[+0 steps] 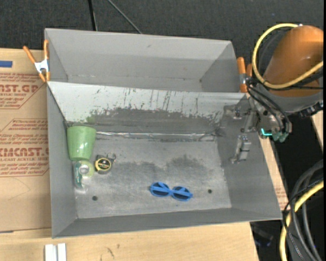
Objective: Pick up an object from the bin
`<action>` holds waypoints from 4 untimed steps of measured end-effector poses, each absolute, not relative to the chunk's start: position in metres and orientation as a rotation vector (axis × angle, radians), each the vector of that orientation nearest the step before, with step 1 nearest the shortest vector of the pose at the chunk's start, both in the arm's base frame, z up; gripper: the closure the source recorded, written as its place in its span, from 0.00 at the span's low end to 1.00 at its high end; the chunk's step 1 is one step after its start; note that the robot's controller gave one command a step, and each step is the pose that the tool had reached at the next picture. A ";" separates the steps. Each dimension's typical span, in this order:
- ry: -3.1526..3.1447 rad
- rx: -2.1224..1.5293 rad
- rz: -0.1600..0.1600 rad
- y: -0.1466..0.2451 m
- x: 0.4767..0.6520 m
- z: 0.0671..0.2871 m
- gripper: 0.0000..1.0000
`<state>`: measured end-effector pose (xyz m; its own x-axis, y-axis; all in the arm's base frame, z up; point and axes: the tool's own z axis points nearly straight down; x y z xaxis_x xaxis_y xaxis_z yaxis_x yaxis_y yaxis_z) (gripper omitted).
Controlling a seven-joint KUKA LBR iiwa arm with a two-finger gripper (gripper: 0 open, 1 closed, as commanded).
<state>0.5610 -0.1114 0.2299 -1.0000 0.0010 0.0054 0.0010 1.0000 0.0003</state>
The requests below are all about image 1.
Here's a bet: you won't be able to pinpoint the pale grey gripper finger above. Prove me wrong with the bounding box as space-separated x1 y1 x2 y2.
230 136 243 165
240 135 253 161

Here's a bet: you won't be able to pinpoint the blue sunglasses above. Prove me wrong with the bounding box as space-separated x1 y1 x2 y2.
149 182 194 202

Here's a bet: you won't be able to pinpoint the grey metal bin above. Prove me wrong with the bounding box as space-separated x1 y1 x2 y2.
44 28 284 239

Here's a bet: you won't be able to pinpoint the black and yellow tape measure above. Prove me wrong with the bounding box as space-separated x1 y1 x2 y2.
94 153 117 175

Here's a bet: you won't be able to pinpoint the clear plastic bottle, green label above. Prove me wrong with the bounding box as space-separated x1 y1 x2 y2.
72 159 96 193

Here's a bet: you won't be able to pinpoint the green plastic cup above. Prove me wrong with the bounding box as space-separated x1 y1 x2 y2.
66 126 97 162

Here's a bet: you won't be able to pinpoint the brown cardboard board, red print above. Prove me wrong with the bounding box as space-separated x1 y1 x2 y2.
0 47 290 235

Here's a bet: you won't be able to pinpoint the black cylinder on white bracket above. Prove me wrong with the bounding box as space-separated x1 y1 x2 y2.
298 102 323 117

